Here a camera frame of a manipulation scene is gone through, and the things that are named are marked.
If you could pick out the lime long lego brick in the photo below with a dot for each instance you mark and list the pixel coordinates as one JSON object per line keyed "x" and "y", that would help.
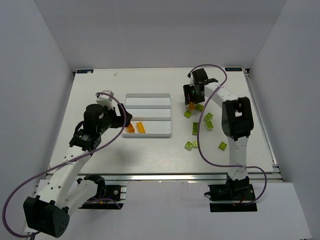
{"x": 195, "y": 128}

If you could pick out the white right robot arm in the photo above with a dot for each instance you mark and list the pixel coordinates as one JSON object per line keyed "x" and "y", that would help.
{"x": 236, "y": 122}

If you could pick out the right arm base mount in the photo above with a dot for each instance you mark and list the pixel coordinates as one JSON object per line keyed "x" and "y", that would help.
{"x": 221, "y": 200}

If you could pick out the lime round-stud lego brick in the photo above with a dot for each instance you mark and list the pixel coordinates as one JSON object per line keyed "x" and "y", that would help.
{"x": 189, "y": 145}

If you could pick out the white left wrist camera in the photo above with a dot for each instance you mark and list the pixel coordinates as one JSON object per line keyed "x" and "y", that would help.
{"x": 105, "y": 100}

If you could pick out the lime lego brick hidden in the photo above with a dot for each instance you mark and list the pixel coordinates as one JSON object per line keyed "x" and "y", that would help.
{"x": 209, "y": 125}

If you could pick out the blue left corner label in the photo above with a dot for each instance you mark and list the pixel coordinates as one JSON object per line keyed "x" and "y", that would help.
{"x": 84, "y": 71}

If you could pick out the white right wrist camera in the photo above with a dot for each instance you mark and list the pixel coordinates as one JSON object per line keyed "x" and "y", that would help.
{"x": 192, "y": 81}

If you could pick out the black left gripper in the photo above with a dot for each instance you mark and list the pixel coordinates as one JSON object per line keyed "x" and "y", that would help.
{"x": 121, "y": 115}

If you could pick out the blue corner label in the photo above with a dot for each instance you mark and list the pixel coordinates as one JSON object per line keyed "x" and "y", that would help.
{"x": 233, "y": 69}
{"x": 84, "y": 71}

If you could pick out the orange lego brick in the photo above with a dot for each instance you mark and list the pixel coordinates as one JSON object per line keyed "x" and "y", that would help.
{"x": 191, "y": 106}

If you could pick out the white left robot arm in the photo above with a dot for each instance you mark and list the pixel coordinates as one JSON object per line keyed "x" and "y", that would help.
{"x": 50, "y": 211}

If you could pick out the blue right corner label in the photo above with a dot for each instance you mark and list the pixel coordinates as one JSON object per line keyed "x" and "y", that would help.
{"x": 233, "y": 69}

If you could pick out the lime lego brick near gripper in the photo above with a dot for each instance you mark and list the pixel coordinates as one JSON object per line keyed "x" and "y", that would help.
{"x": 208, "y": 117}

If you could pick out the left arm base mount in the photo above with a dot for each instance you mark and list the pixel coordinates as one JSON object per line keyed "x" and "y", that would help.
{"x": 108, "y": 196}

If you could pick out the orange rounded lego piece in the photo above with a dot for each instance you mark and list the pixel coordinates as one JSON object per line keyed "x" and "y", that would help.
{"x": 130, "y": 129}

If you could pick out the lime small lego brick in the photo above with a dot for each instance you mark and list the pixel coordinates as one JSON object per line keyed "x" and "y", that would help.
{"x": 195, "y": 144}

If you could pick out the lime lego brick far right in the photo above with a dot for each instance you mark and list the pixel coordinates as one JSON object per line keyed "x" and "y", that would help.
{"x": 222, "y": 146}

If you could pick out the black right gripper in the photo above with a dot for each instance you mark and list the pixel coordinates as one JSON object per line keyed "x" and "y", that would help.
{"x": 191, "y": 94}

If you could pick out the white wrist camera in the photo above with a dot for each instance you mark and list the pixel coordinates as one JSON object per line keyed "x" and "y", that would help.
{"x": 192, "y": 81}
{"x": 105, "y": 100}

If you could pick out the lime square lego brick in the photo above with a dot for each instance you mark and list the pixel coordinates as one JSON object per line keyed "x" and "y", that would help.
{"x": 187, "y": 114}

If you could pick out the white three-compartment tray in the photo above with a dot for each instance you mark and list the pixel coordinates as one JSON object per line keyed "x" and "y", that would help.
{"x": 153, "y": 110}

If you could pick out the dark green lego brick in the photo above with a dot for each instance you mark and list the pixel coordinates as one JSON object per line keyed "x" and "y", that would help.
{"x": 199, "y": 107}

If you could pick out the yellow lego brick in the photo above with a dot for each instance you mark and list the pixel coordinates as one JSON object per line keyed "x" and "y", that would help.
{"x": 140, "y": 127}

